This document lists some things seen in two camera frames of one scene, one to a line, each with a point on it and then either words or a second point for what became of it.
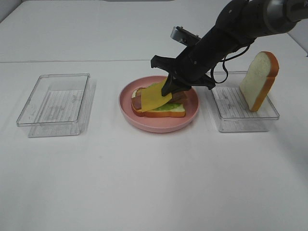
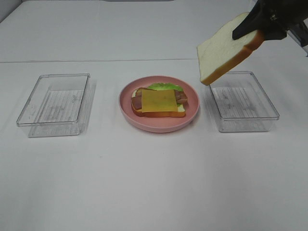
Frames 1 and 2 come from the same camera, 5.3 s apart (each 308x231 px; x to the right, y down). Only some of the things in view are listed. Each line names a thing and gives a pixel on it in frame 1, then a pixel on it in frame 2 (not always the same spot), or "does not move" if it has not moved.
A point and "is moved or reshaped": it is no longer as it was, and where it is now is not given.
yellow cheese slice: x=151 y=97 does not move
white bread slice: x=261 y=75 is moved or reshaped
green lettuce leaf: x=167 y=106 is moved or reshaped
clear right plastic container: x=232 y=111 does not move
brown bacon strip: x=181 y=96 to x=136 y=101
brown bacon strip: x=178 y=98 to x=136 y=102
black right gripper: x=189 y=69 to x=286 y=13
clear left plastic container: x=59 y=105 does not move
